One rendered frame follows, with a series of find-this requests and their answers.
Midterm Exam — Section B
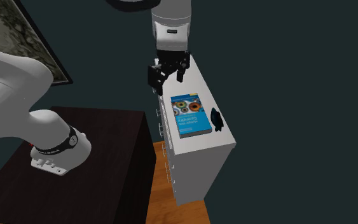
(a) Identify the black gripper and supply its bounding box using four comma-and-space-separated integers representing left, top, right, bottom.
148, 50, 191, 96

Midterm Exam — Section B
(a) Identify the blue book with circles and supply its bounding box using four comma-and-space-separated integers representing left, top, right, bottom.
170, 93, 213, 139

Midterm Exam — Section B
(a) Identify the small dark teal object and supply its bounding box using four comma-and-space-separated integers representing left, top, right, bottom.
210, 107, 224, 132

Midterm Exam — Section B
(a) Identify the white chest of drawers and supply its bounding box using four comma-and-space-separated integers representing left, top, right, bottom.
152, 54, 237, 207

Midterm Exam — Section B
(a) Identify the dark robot stand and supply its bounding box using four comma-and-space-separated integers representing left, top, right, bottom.
0, 106, 157, 224

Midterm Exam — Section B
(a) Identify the framed wall picture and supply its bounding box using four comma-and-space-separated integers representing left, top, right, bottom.
0, 0, 74, 87

